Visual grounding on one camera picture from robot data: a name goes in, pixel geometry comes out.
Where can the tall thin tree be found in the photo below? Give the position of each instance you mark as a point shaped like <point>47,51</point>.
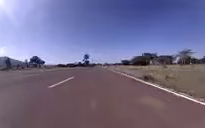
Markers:
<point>86,58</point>

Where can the distant row of trees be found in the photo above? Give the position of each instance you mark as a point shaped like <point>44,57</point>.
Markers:
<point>71,64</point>

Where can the reddish brown asphalt road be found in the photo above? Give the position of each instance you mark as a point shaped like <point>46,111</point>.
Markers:
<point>103,100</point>

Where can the group of buildings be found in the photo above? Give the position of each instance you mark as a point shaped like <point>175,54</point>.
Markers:
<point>146,59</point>

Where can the white dashed centre line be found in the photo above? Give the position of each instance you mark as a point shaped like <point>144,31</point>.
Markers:
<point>60,82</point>

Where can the round dark tree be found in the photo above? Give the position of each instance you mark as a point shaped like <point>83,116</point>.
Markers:
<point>36,60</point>

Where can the white solid edge line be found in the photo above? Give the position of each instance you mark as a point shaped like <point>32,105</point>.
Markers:
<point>163,89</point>

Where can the dry grass verge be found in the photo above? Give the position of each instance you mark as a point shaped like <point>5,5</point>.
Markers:
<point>26,69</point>
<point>180,76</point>

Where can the wide crowned tree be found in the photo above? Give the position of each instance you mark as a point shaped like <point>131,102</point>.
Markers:
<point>185,55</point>

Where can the low building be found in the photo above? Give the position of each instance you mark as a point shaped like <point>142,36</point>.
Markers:
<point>1,62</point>

